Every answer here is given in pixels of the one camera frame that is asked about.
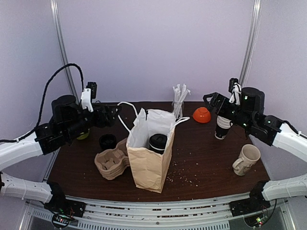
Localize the brown pulp cup carrier stack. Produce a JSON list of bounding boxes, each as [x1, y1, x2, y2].
[[94, 138, 130, 180]]

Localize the beige ceramic mug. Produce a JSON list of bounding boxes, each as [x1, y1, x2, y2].
[[232, 144, 261, 176]]

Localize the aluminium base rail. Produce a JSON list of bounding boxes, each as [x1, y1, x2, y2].
[[20, 188, 295, 230]]

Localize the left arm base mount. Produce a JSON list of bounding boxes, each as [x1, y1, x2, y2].
[[41, 195, 86, 230]]

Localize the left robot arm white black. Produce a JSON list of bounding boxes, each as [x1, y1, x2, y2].
[[0, 95, 121, 213]]

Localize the black plastic cup lid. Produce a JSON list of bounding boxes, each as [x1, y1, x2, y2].
[[149, 134, 167, 145]]

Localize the stack of paper cups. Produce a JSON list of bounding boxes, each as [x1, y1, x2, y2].
[[214, 116, 232, 140]]

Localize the black paper coffee cup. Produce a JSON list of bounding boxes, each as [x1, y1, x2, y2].
[[149, 143, 166, 155]]

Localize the glass jar of straws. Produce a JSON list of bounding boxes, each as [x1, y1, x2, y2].
[[172, 84, 190, 119]]

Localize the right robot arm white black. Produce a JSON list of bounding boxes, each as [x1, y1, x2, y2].
[[203, 87, 307, 212]]

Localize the orange small bowl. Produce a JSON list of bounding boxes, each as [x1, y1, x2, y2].
[[193, 107, 211, 124]]

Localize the green small bowl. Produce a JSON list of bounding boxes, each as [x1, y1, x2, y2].
[[77, 131, 90, 140]]

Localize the brown paper takeout bag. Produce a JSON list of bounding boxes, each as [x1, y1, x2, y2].
[[118, 102, 190, 193]]

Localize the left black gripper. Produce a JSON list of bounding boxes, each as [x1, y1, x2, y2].
[[64, 103, 121, 140]]

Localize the left aluminium frame post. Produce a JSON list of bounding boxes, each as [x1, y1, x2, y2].
[[50, 0, 79, 101]]

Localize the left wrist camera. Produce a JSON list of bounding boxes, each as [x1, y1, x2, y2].
[[81, 81, 97, 113]]

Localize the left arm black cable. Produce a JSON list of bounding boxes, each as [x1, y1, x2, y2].
[[0, 63, 84, 143]]

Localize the right aluminium frame post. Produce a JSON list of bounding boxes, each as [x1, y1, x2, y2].
[[238, 0, 263, 88]]

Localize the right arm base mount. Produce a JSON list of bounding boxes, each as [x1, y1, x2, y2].
[[229, 195, 273, 229]]

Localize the aluminium frame post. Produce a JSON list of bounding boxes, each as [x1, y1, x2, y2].
[[238, 0, 263, 88], [50, 0, 79, 101]]

